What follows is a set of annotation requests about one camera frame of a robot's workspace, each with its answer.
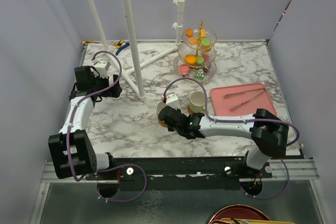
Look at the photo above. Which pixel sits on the toy green cake slice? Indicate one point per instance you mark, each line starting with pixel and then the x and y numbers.
pixel 200 74

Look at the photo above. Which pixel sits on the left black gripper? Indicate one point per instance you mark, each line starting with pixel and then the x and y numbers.
pixel 114 92

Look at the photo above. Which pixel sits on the white pvc pipe frame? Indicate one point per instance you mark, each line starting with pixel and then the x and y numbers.
pixel 133 76

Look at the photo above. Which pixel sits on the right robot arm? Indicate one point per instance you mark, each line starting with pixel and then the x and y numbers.
pixel 269 133

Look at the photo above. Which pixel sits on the pink-handled metal tongs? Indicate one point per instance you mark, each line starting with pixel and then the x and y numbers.
pixel 248 95

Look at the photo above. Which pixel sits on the three-tier glass dessert stand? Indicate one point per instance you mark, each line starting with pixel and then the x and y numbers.
pixel 186 48

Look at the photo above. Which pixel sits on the blue-handled pliers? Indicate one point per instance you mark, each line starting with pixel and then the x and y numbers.
pixel 126 45

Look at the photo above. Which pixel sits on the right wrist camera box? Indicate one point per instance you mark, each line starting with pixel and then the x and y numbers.
pixel 172 100

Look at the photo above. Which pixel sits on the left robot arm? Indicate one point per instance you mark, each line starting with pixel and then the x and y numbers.
pixel 71 150

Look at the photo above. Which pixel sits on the toy yellow cracker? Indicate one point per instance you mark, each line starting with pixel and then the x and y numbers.
pixel 203 33

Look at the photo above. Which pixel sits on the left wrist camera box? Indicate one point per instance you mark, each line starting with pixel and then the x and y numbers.
pixel 102 66

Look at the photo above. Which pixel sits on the pink mug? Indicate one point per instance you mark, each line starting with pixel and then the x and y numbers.
pixel 160 106

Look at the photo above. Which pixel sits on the toy orange round cookie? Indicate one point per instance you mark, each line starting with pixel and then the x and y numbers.
pixel 192 40

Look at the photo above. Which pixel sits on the yellow-handled pliers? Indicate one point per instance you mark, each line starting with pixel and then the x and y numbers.
pixel 119 44

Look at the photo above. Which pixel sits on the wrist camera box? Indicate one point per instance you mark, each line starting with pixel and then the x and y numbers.
pixel 172 100
pixel 102 66

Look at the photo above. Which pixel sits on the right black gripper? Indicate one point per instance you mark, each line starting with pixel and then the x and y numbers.
pixel 170 128

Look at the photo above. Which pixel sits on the pink serving tray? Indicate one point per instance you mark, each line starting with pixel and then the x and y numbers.
pixel 221 106

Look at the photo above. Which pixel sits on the toy bread bun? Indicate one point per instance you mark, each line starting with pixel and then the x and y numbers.
pixel 206 49

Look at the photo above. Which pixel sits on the toy orange egg tart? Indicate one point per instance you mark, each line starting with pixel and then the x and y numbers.
pixel 190 59

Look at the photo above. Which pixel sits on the aluminium rail base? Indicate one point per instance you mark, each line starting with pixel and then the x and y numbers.
pixel 224 167

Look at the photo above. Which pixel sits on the yellow-handled tool at wall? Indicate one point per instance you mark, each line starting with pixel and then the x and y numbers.
pixel 90 42

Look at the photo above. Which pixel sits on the green mug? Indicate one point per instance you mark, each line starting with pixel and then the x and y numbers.
pixel 197 101

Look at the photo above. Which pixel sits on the toy green macaron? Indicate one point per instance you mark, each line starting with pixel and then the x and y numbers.
pixel 205 42
pixel 199 60

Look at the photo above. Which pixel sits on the cork coaster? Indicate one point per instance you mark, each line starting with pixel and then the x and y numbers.
pixel 161 123
pixel 192 112

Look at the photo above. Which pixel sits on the toy brown chip cookie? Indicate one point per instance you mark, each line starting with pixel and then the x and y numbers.
pixel 189 32

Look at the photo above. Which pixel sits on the red round tray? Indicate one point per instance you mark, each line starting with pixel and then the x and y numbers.
pixel 239 211

